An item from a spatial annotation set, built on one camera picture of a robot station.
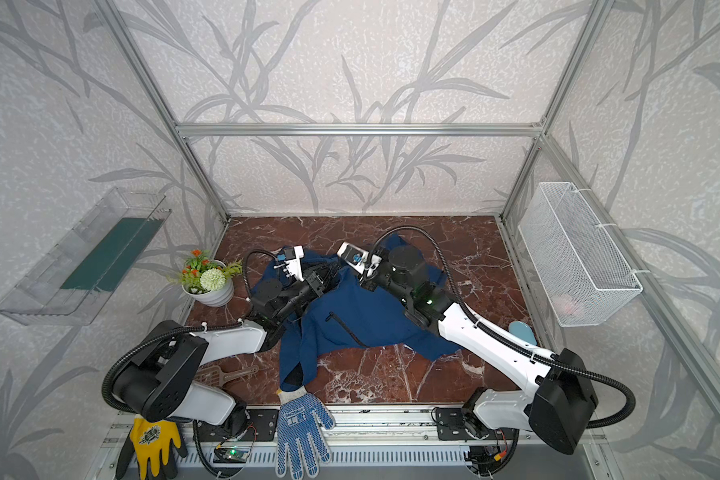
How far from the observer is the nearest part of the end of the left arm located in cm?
74

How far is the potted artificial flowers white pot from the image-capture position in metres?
0.85

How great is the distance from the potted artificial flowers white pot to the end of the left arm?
0.28 m
